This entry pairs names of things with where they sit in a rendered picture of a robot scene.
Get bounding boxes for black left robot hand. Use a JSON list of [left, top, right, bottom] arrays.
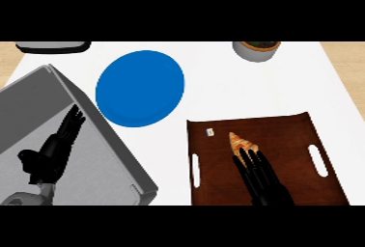
[[18, 103, 88, 186]]

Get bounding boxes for brown wooden tray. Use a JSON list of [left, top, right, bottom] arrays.
[[185, 111, 352, 206]]

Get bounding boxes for grey and black appliance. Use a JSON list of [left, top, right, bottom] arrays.
[[14, 41, 93, 55]]

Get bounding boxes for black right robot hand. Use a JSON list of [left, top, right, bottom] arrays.
[[231, 147, 297, 206]]

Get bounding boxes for blue round plate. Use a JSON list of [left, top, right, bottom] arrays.
[[95, 49, 185, 128]]

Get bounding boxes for grey pot with plant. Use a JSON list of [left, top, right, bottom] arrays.
[[231, 41, 283, 63]]

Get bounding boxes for large flat grey door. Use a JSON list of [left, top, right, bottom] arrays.
[[0, 63, 160, 206]]

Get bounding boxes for golden brown croissant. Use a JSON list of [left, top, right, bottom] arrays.
[[228, 131, 262, 166]]

